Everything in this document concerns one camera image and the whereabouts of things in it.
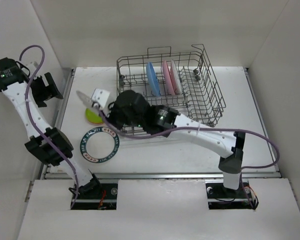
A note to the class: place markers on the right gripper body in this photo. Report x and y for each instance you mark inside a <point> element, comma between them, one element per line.
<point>111,106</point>

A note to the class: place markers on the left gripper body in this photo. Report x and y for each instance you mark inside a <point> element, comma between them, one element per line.
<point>41,92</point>

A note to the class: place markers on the lime green plate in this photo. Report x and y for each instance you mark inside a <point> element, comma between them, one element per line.
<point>92,117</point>

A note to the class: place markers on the white plate orange sunburst pattern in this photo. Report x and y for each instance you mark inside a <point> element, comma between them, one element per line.
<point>85,99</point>

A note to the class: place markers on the white plate teal rim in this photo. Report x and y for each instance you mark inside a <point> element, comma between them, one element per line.
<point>99,145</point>

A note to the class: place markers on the blue plate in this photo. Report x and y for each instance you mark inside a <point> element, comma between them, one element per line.
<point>152,79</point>

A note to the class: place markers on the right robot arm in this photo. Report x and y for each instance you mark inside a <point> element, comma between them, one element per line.
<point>132,109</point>

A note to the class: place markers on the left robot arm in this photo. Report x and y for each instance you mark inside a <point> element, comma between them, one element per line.
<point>48,144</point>

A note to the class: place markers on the pink plate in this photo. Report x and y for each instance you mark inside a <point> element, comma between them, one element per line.
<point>167,78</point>

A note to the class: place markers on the plain white plate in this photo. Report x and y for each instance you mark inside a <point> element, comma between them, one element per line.
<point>175,79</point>

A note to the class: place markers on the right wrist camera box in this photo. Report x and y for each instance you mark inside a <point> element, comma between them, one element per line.
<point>102,97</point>

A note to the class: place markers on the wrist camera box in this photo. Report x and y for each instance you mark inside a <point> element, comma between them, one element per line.
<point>32,66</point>
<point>102,97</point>

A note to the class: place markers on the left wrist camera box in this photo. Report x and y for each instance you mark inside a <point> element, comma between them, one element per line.
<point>32,66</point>

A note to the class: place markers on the grey wire dish rack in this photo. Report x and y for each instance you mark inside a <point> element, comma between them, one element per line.
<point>200,98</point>

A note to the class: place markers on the left aluminium rail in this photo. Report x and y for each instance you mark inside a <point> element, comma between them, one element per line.
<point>53,113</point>

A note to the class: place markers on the front aluminium rail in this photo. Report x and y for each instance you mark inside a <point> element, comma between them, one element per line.
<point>183,175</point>

